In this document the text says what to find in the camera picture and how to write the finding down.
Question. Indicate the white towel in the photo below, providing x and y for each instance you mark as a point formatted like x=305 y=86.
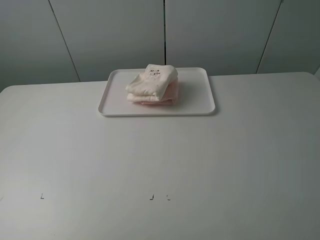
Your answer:
x=151 y=84

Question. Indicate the pink towel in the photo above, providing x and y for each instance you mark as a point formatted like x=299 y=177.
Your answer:
x=170 y=96

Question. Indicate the white rectangular tray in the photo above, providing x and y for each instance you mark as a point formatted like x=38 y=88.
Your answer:
x=195 y=97

